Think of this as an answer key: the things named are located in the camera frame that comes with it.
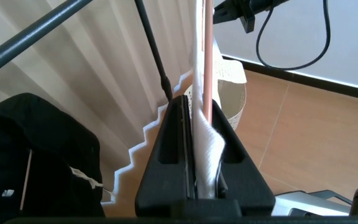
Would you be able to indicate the black shorts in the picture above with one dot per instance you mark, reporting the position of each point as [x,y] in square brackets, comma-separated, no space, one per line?
[42,140]

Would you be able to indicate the white laundry basket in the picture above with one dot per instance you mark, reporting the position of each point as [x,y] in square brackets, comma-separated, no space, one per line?
[235,99]

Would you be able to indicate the beige curtain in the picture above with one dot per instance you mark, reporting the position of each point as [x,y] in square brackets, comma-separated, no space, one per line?
[89,77]

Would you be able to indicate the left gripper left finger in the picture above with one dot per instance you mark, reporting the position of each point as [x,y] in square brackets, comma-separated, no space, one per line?
[166,186]

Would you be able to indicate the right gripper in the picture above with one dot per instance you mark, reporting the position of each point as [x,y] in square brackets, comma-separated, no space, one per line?
[249,12]

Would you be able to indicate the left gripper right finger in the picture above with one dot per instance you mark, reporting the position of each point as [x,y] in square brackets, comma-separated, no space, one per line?
[244,186]

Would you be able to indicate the white printed garment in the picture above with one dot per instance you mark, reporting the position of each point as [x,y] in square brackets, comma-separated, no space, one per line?
[208,155]

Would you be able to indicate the black clothes rack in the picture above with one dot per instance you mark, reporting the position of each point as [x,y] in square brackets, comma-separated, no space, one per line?
[26,35]

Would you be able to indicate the pink clothes hanger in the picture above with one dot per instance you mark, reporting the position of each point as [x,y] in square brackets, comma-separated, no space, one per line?
[208,62]
[26,177]

